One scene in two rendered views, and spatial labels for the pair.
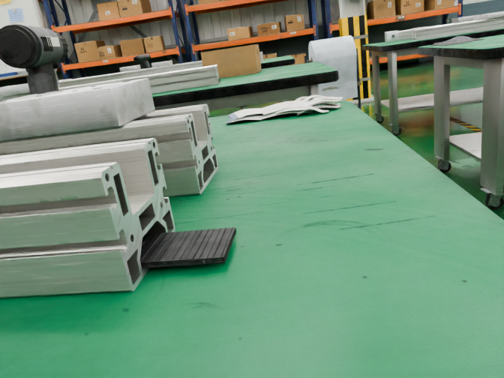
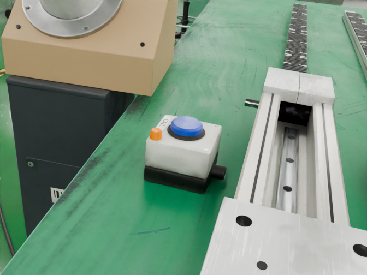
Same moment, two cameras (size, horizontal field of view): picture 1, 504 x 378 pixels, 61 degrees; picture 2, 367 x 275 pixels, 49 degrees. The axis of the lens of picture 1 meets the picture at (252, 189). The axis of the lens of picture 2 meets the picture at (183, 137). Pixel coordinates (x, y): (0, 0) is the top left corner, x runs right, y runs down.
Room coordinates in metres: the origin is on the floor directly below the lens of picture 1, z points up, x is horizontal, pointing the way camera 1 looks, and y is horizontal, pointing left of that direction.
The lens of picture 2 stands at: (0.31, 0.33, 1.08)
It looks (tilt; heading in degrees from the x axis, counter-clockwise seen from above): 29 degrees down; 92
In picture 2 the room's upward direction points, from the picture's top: 6 degrees clockwise
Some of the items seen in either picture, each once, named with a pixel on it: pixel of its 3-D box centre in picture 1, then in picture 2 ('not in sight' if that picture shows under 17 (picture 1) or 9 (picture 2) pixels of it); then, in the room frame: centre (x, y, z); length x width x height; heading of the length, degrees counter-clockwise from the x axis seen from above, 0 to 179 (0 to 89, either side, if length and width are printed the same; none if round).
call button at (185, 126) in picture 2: not in sight; (186, 129); (0.29, 0.77, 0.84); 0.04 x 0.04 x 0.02
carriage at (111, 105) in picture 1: (75, 119); not in sight; (0.51, 0.20, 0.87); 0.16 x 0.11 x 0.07; 80
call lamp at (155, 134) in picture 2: not in sight; (155, 133); (0.26, 0.75, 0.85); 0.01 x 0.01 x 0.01
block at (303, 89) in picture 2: not in sight; (284, 108); (0.44, 0.92, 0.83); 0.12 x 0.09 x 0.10; 170
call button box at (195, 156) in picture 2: not in sight; (190, 152); (0.30, 0.77, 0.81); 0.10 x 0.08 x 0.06; 170
